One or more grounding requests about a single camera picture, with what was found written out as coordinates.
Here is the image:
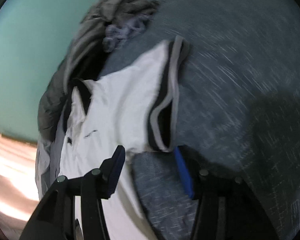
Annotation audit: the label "black garment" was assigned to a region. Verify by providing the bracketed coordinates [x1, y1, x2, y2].
[74, 52, 108, 81]

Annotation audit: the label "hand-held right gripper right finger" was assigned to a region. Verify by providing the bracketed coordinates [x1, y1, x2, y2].
[174, 147, 283, 240]

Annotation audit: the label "blue checked boxer shorts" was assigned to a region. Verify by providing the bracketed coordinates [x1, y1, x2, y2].
[102, 17, 153, 52]

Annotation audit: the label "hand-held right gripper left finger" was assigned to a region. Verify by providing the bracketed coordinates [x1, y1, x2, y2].
[19, 145, 126, 240]

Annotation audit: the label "dark grey crumpled garment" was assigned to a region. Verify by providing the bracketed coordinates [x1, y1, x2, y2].
[109, 0, 161, 23]

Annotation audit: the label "grey knit sweater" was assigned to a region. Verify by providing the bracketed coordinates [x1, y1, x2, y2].
[64, 2, 111, 91]

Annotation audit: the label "white polo shirt black trim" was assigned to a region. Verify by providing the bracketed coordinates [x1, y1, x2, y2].
[57, 36, 191, 240]

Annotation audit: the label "pink curtain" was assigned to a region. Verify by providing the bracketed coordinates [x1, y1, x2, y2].
[0, 127, 51, 238]

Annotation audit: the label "dark grey rolled duvet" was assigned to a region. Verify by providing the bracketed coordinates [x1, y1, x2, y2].
[37, 0, 161, 141]

